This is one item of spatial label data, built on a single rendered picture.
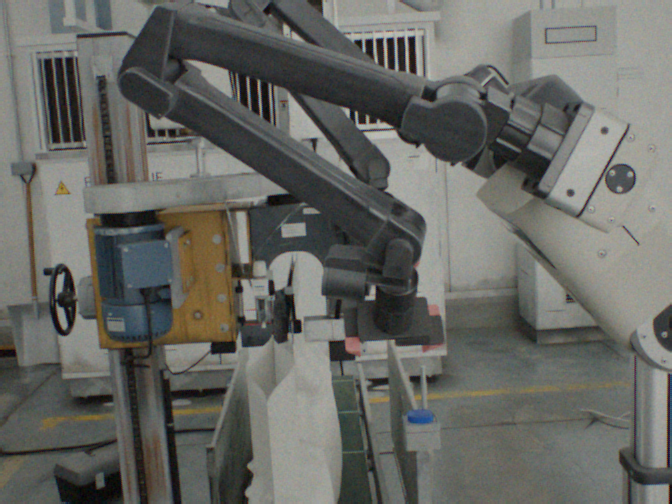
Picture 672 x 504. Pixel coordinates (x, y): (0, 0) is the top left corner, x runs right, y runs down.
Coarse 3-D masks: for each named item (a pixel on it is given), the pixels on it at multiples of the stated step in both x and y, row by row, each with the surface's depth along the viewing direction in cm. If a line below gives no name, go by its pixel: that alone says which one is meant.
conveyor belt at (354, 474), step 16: (336, 384) 371; (352, 384) 370; (336, 400) 350; (352, 400) 348; (352, 416) 329; (352, 432) 312; (352, 448) 297; (352, 464) 283; (352, 480) 270; (368, 480) 269; (352, 496) 258; (368, 496) 257
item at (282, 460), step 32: (256, 384) 156; (288, 384) 161; (256, 416) 159; (288, 416) 160; (256, 448) 162; (288, 448) 160; (320, 448) 185; (256, 480) 163; (288, 480) 159; (320, 480) 168
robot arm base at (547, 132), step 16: (512, 112) 96; (528, 112) 96; (544, 112) 96; (560, 112) 97; (576, 112) 95; (592, 112) 94; (512, 128) 96; (528, 128) 96; (544, 128) 95; (560, 128) 95; (576, 128) 95; (496, 144) 98; (512, 144) 97; (528, 144) 95; (544, 144) 95; (560, 144) 95; (512, 160) 99; (528, 160) 97; (544, 160) 96; (560, 160) 95; (528, 176) 103; (544, 176) 96; (528, 192) 101; (544, 192) 96
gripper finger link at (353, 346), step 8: (344, 312) 122; (352, 312) 122; (344, 320) 121; (352, 320) 121; (352, 328) 120; (344, 336) 120; (352, 336) 120; (352, 344) 119; (360, 344) 125; (352, 352) 120; (360, 352) 120
